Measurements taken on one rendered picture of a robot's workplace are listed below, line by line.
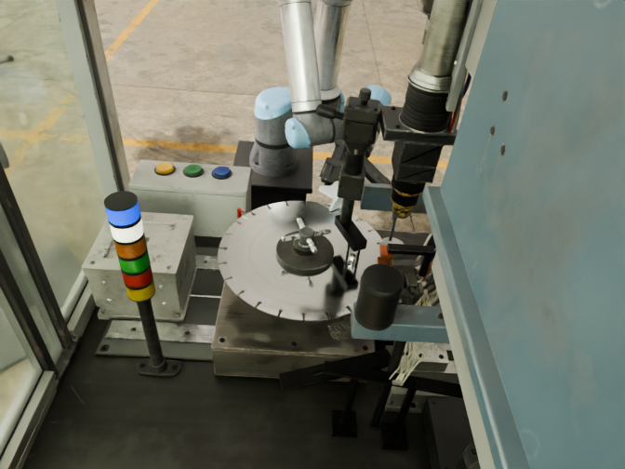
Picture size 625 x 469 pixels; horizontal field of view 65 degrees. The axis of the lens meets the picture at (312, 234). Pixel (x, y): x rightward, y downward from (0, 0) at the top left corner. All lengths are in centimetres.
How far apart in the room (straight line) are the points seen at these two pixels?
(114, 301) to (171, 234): 18
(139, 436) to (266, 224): 45
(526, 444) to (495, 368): 5
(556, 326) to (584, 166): 9
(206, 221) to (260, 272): 38
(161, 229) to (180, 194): 16
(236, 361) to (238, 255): 20
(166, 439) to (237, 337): 21
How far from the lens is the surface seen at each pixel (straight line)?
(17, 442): 98
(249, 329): 94
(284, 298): 86
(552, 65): 34
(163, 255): 102
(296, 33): 122
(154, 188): 122
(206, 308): 110
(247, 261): 92
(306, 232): 90
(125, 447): 96
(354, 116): 78
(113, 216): 73
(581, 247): 28
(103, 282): 105
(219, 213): 123
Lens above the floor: 159
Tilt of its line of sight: 41 degrees down
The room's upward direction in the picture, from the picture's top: 6 degrees clockwise
